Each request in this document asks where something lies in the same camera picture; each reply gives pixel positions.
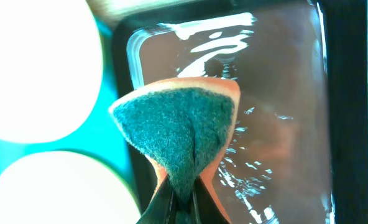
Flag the yellow-green plate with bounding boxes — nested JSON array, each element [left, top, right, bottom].
[[0, 0, 103, 144], [0, 151, 140, 224]]

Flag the teal plastic tray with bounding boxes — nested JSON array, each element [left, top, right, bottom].
[[0, 18, 135, 200]]

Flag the black tray with red water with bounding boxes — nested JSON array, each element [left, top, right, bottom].
[[112, 1, 368, 224]]

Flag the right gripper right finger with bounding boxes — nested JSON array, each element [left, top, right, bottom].
[[190, 178, 229, 224]]

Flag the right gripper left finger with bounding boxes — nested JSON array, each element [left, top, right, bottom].
[[136, 177, 177, 224]]

